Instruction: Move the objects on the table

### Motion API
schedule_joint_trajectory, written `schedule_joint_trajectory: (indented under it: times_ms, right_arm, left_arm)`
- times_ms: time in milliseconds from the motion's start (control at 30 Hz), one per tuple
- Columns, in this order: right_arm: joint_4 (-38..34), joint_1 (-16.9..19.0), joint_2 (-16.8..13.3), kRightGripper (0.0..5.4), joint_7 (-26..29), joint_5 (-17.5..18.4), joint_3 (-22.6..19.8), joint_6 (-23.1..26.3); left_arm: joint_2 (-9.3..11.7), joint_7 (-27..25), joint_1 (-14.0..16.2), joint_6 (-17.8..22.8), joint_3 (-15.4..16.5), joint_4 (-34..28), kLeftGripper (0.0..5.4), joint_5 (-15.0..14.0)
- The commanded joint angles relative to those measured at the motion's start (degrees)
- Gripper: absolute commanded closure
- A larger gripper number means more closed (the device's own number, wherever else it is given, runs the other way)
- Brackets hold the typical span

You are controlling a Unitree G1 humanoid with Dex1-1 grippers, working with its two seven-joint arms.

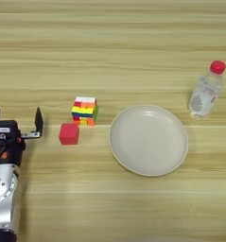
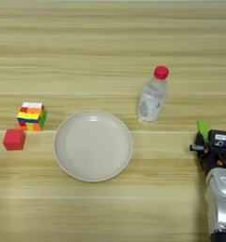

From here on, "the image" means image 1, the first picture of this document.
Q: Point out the multicoloured puzzle cube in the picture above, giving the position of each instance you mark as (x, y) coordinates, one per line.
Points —
(84, 110)

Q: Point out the red cube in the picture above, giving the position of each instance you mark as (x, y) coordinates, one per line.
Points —
(68, 134)

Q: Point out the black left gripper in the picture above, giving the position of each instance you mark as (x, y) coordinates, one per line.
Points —
(11, 152)

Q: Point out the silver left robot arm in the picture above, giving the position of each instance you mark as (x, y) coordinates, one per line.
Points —
(3, 195)

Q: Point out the round white plate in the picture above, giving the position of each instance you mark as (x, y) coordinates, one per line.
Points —
(148, 140)

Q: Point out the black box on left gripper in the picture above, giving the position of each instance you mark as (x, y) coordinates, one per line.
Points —
(5, 130)

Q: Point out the clear bottle with red cap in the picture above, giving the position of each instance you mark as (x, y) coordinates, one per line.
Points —
(205, 94)

